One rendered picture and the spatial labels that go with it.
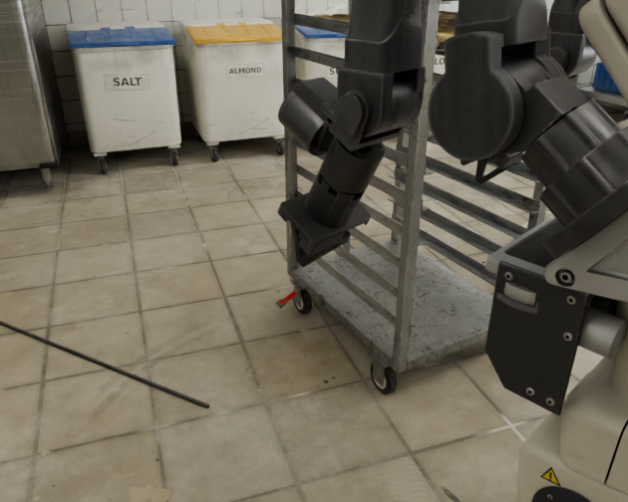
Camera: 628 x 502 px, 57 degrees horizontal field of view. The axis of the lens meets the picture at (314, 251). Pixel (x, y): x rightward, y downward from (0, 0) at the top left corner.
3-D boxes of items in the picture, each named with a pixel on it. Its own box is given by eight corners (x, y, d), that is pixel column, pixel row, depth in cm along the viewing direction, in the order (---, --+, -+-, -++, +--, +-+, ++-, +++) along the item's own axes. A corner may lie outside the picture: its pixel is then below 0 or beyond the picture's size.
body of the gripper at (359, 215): (273, 214, 68) (293, 166, 63) (334, 192, 75) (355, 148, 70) (308, 252, 66) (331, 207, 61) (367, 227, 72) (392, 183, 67)
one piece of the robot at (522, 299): (674, 334, 80) (724, 185, 70) (591, 438, 62) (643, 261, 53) (560, 291, 90) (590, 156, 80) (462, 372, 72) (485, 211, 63)
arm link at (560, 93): (576, 129, 42) (605, 117, 46) (487, 31, 45) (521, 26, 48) (492, 203, 49) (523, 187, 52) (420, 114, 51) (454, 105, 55)
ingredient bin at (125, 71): (93, 178, 328) (67, 34, 293) (88, 147, 381) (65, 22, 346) (188, 167, 345) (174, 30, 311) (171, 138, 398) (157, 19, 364)
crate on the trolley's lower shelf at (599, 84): (638, 83, 481) (644, 57, 472) (682, 91, 451) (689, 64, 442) (590, 89, 459) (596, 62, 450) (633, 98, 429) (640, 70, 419)
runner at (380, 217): (427, 243, 142) (428, 232, 140) (418, 246, 140) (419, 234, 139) (300, 168, 191) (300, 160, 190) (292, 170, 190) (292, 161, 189)
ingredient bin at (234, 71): (205, 166, 347) (193, 30, 312) (188, 137, 400) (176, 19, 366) (292, 156, 363) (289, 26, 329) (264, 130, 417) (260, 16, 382)
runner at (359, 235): (424, 275, 146) (425, 265, 144) (415, 278, 145) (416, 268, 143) (300, 194, 195) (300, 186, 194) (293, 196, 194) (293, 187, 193)
